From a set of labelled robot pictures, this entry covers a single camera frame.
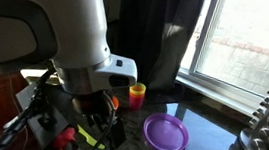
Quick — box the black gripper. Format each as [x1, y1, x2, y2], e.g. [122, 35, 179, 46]
[66, 87, 133, 150]

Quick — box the orange plastic bowl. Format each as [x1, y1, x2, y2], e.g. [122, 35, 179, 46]
[110, 95, 121, 112]

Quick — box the pink plastic cup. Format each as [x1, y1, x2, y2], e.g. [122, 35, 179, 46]
[128, 96, 145, 112]

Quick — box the orange plastic cup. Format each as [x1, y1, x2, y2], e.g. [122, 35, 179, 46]
[128, 92, 147, 102]

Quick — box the red plastic part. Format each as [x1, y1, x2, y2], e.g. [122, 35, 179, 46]
[51, 125, 79, 150]

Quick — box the yellow plastic cup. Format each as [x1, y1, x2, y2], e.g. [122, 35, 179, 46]
[129, 81, 148, 96]

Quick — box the purple plastic plate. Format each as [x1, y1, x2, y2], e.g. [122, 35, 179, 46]
[140, 110, 192, 150]

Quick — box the dark curtain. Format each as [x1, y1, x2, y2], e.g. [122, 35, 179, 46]
[100, 0, 208, 110]

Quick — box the thin black cable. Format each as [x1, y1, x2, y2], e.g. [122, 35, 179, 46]
[82, 89, 119, 150]

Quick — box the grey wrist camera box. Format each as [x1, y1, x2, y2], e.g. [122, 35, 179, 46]
[10, 81, 77, 150]

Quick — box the thick black cable bundle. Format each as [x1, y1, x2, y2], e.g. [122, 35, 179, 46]
[0, 62, 58, 150]

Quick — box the white window frame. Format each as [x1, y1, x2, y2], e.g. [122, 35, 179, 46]
[172, 0, 269, 120]

